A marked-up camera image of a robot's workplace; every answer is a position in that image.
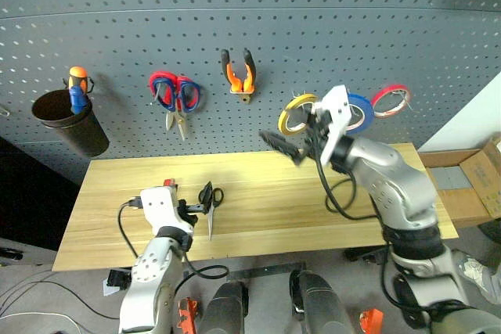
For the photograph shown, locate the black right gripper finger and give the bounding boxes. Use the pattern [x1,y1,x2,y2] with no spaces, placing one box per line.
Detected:
[265,139,303,167]
[259,131,308,158]

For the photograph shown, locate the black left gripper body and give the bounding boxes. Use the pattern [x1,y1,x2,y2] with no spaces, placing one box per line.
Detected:
[178,199,198,228]

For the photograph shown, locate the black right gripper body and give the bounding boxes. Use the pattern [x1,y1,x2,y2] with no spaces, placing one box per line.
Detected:
[302,109,333,161]

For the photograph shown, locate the black handled scissors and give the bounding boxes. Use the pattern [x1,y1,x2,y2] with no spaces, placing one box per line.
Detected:
[197,181,225,242]

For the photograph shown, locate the yellow tape roll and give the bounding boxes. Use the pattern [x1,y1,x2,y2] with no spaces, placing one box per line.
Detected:
[277,93,319,136]

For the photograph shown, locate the blue tape roll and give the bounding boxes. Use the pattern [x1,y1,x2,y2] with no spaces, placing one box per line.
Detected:
[345,93,375,134]

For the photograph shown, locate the red tape roll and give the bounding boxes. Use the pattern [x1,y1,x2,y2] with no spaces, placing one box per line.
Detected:
[370,84,413,120]

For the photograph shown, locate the grey metal pegboard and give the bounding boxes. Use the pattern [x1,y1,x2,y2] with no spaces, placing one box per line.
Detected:
[0,0,501,185]

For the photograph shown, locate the orange black pliers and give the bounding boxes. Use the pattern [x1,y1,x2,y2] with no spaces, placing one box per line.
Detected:
[220,48,258,105]

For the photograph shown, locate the metal table crossbar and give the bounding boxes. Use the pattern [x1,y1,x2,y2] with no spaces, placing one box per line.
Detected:
[225,261,307,282]

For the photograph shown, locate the small black floor device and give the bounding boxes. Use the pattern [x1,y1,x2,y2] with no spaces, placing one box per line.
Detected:
[103,268,132,296]

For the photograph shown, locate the orange plastic piece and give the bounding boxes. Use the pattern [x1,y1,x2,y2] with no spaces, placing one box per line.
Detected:
[359,308,385,334]
[178,297,200,334]

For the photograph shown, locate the dark rounded robot leg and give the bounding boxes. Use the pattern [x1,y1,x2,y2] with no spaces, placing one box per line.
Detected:
[289,270,355,334]
[201,281,250,334]

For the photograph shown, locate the black metal cup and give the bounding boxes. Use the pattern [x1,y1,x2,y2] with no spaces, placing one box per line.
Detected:
[31,89,110,158]

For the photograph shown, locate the brown cardboard box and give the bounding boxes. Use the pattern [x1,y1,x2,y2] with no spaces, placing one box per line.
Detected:
[417,136,501,229]

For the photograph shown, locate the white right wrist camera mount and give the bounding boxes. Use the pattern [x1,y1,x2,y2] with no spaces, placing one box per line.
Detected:
[312,85,352,167]

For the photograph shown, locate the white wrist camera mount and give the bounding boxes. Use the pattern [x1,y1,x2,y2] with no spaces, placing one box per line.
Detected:
[139,185,195,236]
[312,85,352,167]

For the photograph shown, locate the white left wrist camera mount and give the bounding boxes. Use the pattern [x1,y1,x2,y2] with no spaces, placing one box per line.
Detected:
[139,185,195,236]

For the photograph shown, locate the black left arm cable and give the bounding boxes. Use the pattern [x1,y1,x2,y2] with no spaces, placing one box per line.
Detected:
[117,197,230,296]

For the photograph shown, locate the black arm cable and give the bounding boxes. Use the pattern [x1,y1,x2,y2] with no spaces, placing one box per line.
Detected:
[315,153,387,221]
[117,197,230,296]

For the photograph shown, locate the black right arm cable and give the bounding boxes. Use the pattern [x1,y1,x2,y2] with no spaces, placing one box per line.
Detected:
[315,153,387,221]

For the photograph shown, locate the blue handled scissors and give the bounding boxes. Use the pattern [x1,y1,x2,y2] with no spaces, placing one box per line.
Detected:
[151,78,203,131]

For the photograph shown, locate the red handled scissors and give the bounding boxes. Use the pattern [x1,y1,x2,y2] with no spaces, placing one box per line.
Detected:
[148,71,189,142]

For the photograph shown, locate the orange blue handled screwdriver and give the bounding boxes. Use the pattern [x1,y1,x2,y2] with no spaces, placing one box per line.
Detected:
[67,66,89,115]

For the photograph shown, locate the floor cables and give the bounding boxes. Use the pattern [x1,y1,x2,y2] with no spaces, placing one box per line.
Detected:
[0,246,121,334]

